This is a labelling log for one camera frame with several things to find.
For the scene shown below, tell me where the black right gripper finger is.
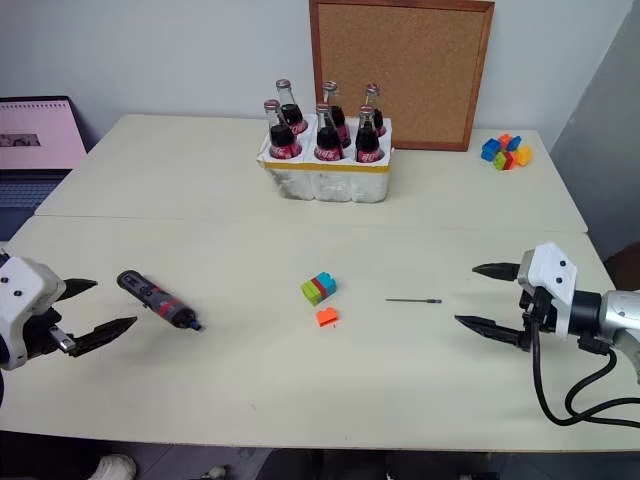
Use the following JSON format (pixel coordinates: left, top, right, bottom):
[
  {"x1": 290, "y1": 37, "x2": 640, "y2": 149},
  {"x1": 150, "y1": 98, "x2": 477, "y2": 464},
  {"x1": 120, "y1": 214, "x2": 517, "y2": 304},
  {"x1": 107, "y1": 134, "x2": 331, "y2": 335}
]
[
  {"x1": 471, "y1": 261, "x2": 522, "y2": 283},
  {"x1": 453, "y1": 314, "x2": 531, "y2": 353}
]

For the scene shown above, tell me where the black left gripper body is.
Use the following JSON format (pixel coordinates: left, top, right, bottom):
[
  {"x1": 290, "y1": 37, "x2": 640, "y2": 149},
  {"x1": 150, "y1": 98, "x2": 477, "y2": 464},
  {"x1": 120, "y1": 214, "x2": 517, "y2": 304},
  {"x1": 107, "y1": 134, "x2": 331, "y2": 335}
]
[{"x1": 22, "y1": 305, "x2": 77, "y2": 359}]

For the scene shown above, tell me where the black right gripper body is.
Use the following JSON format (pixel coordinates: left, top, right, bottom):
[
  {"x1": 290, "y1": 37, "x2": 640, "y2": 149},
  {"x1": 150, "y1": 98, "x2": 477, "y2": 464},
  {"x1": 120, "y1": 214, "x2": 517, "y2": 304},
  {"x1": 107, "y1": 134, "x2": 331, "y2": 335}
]
[{"x1": 517, "y1": 284, "x2": 558, "y2": 352}]

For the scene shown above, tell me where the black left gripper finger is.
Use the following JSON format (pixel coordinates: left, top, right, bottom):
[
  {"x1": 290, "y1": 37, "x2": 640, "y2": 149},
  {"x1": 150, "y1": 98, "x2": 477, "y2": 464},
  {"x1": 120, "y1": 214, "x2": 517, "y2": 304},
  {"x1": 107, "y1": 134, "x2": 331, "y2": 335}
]
[
  {"x1": 67, "y1": 315, "x2": 139, "y2": 358},
  {"x1": 57, "y1": 278, "x2": 99, "y2": 303}
]

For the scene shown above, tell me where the dark brown furniture piece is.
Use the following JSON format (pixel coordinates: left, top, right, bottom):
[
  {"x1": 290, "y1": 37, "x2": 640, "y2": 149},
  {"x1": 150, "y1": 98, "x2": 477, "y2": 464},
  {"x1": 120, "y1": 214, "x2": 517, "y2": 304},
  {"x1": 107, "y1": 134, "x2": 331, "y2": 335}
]
[{"x1": 603, "y1": 243, "x2": 640, "y2": 292}]

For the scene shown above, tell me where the white shoe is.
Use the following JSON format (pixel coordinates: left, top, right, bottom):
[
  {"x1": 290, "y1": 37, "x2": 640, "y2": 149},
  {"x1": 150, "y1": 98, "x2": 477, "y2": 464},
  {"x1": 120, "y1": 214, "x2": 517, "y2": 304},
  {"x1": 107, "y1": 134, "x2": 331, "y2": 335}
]
[{"x1": 88, "y1": 453, "x2": 138, "y2": 480}]

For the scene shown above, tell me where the open laptop pink screen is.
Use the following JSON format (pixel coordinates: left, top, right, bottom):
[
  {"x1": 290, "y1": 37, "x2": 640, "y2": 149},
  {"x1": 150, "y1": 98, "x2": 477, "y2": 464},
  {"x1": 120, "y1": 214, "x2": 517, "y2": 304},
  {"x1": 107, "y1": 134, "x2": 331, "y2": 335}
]
[{"x1": 0, "y1": 95, "x2": 90, "y2": 242}]

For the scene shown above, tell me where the green red blue block stack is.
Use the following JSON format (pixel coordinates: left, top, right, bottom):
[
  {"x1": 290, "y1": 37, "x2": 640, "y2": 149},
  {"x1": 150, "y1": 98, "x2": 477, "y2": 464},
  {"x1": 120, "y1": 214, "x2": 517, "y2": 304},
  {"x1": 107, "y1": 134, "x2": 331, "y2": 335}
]
[{"x1": 300, "y1": 271, "x2": 339, "y2": 308}]

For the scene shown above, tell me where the glass cola bottle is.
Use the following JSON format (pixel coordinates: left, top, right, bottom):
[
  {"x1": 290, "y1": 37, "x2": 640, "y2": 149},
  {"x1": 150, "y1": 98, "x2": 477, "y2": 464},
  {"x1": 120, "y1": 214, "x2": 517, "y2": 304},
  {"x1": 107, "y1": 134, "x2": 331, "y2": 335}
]
[
  {"x1": 263, "y1": 98, "x2": 304, "y2": 161},
  {"x1": 313, "y1": 102, "x2": 345, "y2": 163},
  {"x1": 275, "y1": 78, "x2": 309, "y2": 137},
  {"x1": 363, "y1": 82, "x2": 389, "y2": 138},
  {"x1": 355, "y1": 104, "x2": 386, "y2": 164},
  {"x1": 321, "y1": 80, "x2": 352, "y2": 149}
]

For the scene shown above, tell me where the white foam bottle carrier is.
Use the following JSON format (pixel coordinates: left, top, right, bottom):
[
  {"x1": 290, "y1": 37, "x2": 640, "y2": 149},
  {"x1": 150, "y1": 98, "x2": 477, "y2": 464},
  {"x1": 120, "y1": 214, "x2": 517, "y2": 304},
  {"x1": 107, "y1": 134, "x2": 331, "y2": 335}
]
[{"x1": 256, "y1": 113, "x2": 395, "y2": 204}]

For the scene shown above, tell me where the wood framed cork board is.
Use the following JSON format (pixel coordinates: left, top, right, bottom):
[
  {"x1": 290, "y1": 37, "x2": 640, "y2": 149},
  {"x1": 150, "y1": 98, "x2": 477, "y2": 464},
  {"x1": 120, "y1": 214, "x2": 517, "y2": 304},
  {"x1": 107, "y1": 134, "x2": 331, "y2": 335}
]
[{"x1": 308, "y1": 0, "x2": 497, "y2": 153}]

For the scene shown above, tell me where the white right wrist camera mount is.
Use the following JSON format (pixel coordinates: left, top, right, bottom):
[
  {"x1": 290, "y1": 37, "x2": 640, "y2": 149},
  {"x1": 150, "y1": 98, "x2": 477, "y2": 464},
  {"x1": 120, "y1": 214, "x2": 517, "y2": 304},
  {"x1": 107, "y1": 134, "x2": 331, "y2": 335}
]
[{"x1": 516, "y1": 241, "x2": 579, "y2": 343}]

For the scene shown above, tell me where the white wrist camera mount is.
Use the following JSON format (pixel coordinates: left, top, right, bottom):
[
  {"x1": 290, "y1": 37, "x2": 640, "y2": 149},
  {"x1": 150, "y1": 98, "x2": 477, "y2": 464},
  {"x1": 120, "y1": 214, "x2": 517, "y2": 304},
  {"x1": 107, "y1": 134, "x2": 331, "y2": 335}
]
[
  {"x1": 516, "y1": 241, "x2": 579, "y2": 343},
  {"x1": 0, "y1": 254, "x2": 67, "y2": 372}
]

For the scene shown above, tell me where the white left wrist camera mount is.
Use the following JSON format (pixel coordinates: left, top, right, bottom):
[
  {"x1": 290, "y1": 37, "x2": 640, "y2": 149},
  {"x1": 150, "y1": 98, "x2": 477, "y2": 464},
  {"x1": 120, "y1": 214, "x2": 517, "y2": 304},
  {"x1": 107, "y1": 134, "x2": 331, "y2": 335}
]
[{"x1": 0, "y1": 254, "x2": 67, "y2": 372}]

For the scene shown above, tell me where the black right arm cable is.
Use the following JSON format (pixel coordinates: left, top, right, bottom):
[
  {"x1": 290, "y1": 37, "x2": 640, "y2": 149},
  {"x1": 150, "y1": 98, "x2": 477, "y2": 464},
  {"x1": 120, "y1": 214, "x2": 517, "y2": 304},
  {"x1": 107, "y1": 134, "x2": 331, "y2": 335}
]
[{"x1": 528, "y1": 297, "x2": 640, "y2": 428}]

